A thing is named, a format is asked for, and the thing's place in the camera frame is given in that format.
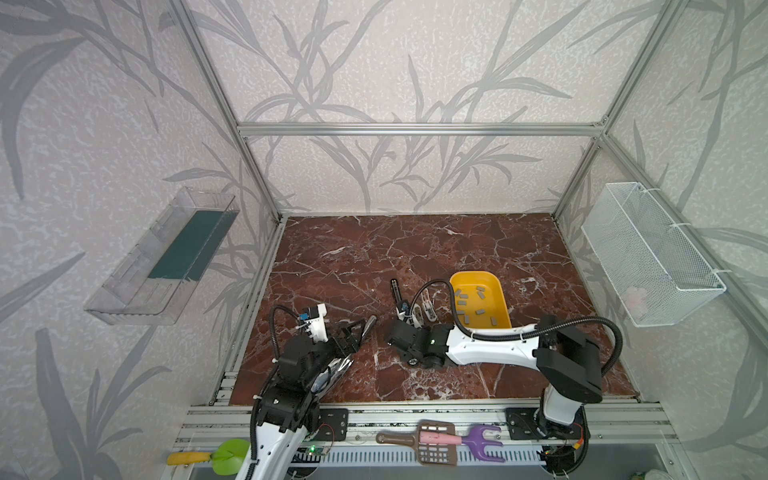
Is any yellow plastic tray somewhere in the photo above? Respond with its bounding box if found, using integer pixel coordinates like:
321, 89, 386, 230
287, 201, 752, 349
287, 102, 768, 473
450, 271, 512, 329

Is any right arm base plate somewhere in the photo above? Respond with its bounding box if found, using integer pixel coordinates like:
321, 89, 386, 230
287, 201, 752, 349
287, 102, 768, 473
504, 407, 585, 442

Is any green yellow scoop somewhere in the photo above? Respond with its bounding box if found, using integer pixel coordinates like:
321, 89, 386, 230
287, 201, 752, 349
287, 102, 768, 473
166, 439, 250, 476

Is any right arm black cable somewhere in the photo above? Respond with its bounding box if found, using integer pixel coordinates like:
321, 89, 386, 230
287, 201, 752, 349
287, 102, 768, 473
409, 278, 624, 378

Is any white wire mesh basket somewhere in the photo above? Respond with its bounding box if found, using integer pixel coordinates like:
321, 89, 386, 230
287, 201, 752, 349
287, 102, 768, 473
582, 182, 727, 328

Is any pink handle tool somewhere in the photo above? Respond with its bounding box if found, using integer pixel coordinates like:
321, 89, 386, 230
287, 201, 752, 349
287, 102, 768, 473
419, 430, 463, 445

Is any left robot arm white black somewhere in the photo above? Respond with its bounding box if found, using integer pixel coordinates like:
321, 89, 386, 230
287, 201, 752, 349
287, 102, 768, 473
236, 336, 352, 479

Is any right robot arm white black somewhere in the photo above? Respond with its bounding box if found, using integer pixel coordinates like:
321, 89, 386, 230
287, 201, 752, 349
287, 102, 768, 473
386, 316, 603, 436

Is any clear plastic wall bin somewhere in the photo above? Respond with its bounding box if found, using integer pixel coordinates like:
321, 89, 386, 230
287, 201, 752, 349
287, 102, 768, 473
84, 187, 240, 326

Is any purple plastic fork tool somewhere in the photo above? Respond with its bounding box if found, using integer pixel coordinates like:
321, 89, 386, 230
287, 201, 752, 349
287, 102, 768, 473
461, 425, 505, 463

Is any small circuit board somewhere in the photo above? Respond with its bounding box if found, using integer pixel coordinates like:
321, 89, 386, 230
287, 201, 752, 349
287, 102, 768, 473
292, 444, 331, 464

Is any brown slotted spatula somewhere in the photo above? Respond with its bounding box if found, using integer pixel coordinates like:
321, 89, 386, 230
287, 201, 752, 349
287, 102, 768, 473
375, 420, 458, 466

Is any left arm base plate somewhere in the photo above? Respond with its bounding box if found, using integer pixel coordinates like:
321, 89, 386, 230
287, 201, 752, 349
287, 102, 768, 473
310, 408, 349, 443

